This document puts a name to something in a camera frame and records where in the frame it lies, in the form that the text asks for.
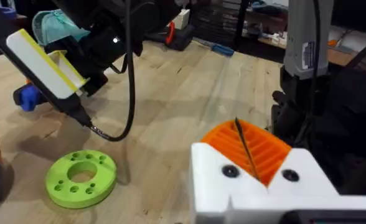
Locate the left gripper white and orange right finger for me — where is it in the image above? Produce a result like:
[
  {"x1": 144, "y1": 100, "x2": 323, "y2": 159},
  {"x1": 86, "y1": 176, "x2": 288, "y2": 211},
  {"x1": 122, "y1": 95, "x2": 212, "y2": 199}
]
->
[{"x1": 236, "y1": 119, "x2": 340, "y2": 197}]

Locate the left gripper white and orange left finger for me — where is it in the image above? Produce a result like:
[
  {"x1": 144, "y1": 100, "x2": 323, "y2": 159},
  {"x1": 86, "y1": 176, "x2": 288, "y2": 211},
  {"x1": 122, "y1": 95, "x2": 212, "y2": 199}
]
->
[{"x1": 190, "y1": 119, "x2": 268, "y2": 224}]

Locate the blue electric screwdriver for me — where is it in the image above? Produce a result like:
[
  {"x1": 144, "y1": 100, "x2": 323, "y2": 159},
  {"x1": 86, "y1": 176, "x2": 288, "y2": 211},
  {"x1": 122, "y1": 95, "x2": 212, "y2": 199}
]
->
[{"x1": 12, "y1": 83, "x2": 44, "y2": 112}]

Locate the teal cloth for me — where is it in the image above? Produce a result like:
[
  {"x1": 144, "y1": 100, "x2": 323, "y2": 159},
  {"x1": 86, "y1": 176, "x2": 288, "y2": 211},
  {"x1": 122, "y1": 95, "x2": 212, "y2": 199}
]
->
[{"x1": 31, "y1": 9, "x2": 91, "y2": 47}]

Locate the black and red tool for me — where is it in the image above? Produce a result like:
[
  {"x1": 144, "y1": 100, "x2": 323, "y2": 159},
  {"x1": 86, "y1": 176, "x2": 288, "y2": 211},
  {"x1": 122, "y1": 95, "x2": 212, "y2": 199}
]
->
[{"x1": 145, "y1": 21, "x2": 195, "y2": 52}]

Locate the small white box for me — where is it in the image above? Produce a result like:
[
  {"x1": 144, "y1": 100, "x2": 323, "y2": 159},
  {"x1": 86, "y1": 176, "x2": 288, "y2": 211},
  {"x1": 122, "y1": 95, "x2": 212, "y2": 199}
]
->
[{"x1": 172, "y1": 8, "x2": 191, "y2": 30}]

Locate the green disc with holes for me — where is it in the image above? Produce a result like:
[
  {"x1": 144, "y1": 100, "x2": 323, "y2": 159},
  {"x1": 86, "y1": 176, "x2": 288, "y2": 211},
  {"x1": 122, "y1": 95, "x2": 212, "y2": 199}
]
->
[{"x1": 44, "y1": 149, "x2": 118, "y2": 210}]

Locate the black camera cable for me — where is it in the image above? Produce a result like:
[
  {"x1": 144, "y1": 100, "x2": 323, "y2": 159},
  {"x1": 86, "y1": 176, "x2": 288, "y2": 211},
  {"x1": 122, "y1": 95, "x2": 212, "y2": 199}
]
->
[{"x1": 88, "y1": 0, "x2": 137, "y2": 142}]

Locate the blue handled screwdriver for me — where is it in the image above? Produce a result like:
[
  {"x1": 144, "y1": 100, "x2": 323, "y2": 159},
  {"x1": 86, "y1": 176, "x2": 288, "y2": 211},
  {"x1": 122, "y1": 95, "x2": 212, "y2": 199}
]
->
[{"x1": 194, "y1": 37, "x2": 235, "y2": 57}]

